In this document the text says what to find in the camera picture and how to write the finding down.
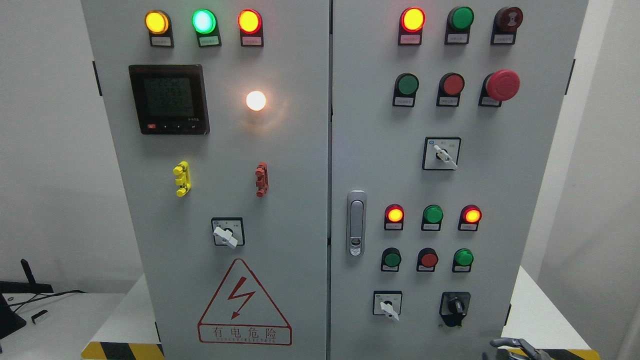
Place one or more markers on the white selector switch left door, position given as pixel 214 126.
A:
pixel 228 231

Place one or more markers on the green indicator lamp top left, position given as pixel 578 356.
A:
pixel 206 28

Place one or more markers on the red lamp middle right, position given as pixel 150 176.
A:
pixel 469 218

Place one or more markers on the green lamp middle centre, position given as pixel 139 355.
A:
pixel 432 218

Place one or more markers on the grey right cabinet door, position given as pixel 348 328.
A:
pixel 378 148

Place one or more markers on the grey left cabinet door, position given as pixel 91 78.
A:
pixel 286 230

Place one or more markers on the red push button lower centre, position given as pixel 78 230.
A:
pixel 427 260

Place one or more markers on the black digital power meter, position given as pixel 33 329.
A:
pixel 170 99

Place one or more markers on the red push button upper row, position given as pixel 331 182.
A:
pixel 450 88

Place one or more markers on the yellow indicator lamp top left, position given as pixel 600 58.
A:
pixel 159 28

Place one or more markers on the yellow terminal connector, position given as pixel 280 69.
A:
pixel 182 178

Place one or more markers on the black rotary knob switch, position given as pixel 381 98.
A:
pixel 453 307

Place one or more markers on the red lit lamp top right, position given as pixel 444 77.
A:
pixel 410 26

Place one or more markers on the grey cabinet door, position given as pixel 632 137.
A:
pixel 286 230
pixel 378 148

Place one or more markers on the red lamp middle left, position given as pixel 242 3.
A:
pixel 394 215

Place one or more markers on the white selector switch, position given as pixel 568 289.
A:
pixel 387 304
pixel 441 153

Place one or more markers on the red emergency stop mushroom button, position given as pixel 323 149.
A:
pixel 499 86

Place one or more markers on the dark red buzzer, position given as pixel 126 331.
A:
pixel 505 25

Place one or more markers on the green push button lower left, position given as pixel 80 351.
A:
pixel 391 259

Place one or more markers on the green push button lower right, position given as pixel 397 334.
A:
pixel 462 261

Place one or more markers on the red indicator lamp top left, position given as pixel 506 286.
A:
pixel 250 24

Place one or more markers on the small black white adapter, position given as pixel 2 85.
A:
pixel 39 316

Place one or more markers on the white glowing indicator lamp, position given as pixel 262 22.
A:
pixel 256 100

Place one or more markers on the red terminal connector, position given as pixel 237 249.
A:
pixel 262 180

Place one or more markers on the silver door latch handle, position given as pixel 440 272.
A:
pixel 356 222

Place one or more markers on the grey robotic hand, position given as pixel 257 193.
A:
pixel 529 352

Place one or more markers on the white selector switch upper right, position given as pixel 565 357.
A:
pixel 441 153

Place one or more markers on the green unlit lamp top right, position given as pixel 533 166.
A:
pixel 458 25

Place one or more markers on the red electric hazard warning sticker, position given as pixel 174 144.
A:
pixel 242 312

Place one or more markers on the green push button upper row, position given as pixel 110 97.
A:
pixel 405 90

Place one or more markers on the white selector switch lower right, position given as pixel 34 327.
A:
pixel 387 304

